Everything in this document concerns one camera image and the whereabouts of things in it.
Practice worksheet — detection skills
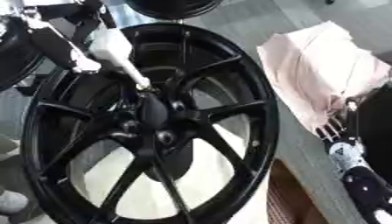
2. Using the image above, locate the brown cardboard box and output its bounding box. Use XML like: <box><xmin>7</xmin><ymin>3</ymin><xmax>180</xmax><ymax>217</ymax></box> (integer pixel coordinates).
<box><xmin>264</xmin><ymin>158</ymin><xmax>334</xmax><ymax>224</ymax></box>

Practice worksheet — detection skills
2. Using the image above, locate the black round wheel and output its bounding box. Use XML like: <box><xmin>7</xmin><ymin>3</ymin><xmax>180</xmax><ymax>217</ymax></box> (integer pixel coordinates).
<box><xmin>0</xmin><ymin>17</ymin><xmax>49</xmax><ymax>93</ymax></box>
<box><xmin>123</xmin><ymin>0</ymin><xmax>226</xmax><ymax>21</ymax></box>

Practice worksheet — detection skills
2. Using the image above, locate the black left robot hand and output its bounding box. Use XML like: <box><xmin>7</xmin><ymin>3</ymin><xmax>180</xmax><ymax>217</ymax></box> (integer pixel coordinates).
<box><xmin>27</xmin><ymin>0</ymin><xmax>120</xmax><ymax>74</ymax></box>

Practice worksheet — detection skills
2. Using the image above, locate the black spoked wheel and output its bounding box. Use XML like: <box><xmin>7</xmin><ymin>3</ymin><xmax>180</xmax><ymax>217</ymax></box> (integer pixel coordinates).
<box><xmin>19</xmin><ymin>22</ymin><xmax>282</xmax><ymax>224</ymax></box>

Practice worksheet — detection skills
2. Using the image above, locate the pale pink cloth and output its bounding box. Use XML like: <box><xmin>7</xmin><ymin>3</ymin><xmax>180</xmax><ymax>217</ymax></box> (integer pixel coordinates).
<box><xmin>255</xmin><ymin>20</ymin><xmax>392</xmax><ymax>136</ymax></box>

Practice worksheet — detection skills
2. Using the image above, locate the white pin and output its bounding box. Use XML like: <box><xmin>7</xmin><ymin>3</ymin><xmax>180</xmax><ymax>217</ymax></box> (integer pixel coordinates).
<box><xmin>87</xmin><ymin>27</ymin><xmax>153</xmax><ymax>91</ymax></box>

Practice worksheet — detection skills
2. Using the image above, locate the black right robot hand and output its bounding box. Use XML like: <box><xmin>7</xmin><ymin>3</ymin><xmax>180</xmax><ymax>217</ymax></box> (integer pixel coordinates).
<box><xmin>339</xmin><ymin>165</ymin><xmax>392</xmax><ymax>224</ymax></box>

